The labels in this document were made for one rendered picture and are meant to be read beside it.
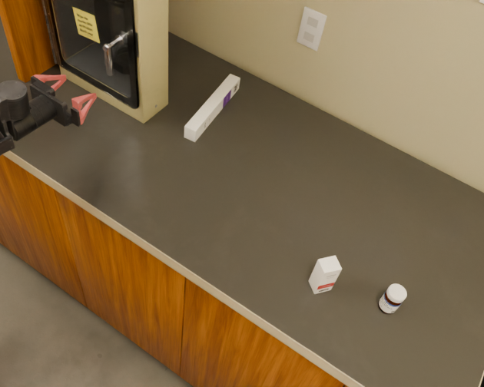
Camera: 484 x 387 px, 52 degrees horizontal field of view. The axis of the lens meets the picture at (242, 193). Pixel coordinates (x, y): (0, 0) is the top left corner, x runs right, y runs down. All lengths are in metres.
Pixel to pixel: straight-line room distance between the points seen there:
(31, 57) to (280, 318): 1.01
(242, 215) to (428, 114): 0.60
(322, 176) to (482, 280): 0.47
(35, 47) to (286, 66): 0.74
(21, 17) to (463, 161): 1.28
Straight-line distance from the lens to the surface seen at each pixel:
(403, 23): 1.39
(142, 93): 1.38
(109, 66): 1.31
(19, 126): 1.15
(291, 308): 1.15
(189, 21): 1.77
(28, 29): 1.56
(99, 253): 1.55
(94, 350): 2.11
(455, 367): 1.22
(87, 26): 1.39
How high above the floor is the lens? 1.95
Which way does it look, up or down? 51 degrees down
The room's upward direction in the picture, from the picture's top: 11 degrees clockwise
